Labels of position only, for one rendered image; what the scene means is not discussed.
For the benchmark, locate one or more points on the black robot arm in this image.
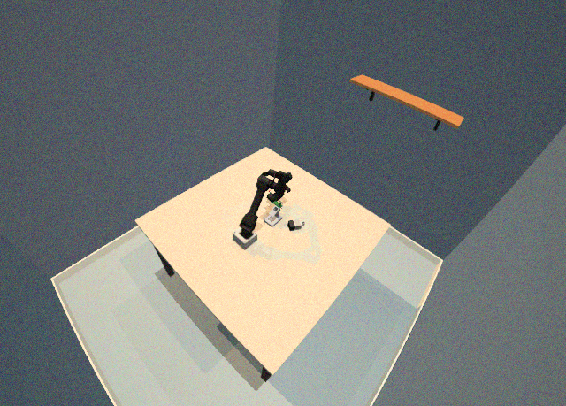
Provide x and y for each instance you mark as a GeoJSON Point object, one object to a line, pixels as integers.
{"type": "Point", "coordinates": [248, 222]}

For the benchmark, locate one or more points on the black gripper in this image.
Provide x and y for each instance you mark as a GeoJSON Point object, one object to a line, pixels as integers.
{"type": "Point", "coordinates": [278, 193]}

